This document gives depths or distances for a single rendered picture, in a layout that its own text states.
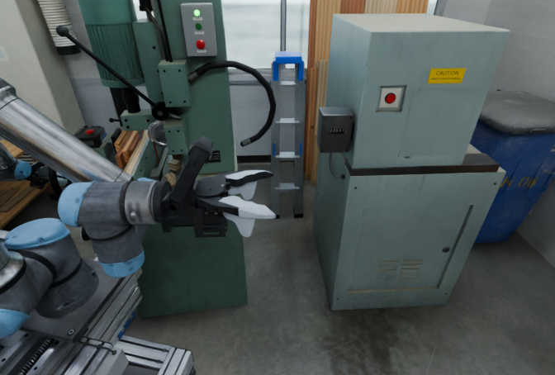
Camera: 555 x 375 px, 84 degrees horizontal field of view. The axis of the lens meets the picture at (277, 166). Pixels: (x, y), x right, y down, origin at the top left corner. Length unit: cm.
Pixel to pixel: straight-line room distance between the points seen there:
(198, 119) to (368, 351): 135
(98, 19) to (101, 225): 85
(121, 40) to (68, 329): 91
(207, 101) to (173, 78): 17
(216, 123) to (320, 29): 144
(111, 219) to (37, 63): 233
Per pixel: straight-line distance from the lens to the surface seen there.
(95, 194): 58
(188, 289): 176
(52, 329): 101
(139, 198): 54
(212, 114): 128
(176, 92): 118
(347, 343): 180
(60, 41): 283
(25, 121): 72
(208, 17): 114
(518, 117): 195
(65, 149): 71
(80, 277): 99
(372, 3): 261
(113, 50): 130
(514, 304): 230
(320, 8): 251
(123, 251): 63
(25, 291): 84
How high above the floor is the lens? 154
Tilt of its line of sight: 31 degrees down
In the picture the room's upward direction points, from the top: straight up
